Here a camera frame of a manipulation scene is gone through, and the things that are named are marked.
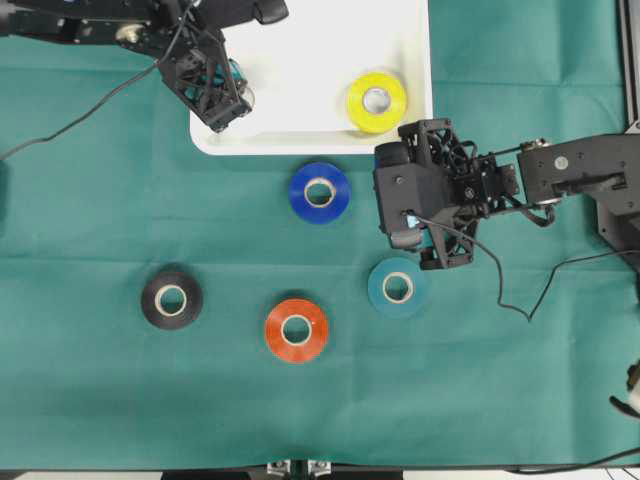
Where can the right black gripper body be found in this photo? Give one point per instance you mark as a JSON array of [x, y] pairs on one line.
[[481, 189]]

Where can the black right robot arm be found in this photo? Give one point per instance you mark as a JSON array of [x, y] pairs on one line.
[[604, 168]]

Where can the orange tape roll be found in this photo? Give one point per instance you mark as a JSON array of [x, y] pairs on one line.
[[316, 322]]

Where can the teal tape roll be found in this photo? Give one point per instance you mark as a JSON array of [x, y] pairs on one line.
[[397, 288]]

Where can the blue tape roll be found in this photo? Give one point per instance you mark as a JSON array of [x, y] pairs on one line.
[[325, 174]]

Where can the aluminium frame rail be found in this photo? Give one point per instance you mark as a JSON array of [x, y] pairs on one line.
[[628, 11]]

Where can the white tape roll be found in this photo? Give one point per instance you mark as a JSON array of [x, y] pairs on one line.
[[246, 92]]

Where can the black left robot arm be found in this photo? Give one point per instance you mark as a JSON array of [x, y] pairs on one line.
[[127, 24]]

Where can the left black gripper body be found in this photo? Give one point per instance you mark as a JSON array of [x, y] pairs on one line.
[[193, 60]]

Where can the white black object at edge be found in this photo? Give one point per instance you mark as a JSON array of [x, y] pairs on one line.
[[630, 406]]

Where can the yellow tape roll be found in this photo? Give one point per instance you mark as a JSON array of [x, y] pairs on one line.
[[376, 102]]

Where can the black tape roll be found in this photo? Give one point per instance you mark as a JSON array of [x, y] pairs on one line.
[[153, 291]]

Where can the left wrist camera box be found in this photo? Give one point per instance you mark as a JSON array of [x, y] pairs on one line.
[[267, 12]]

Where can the metal clamp bracket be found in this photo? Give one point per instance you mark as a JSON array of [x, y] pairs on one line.
[[299, 469]]

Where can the green table cloth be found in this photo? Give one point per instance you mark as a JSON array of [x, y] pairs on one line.
[[511, 360]]

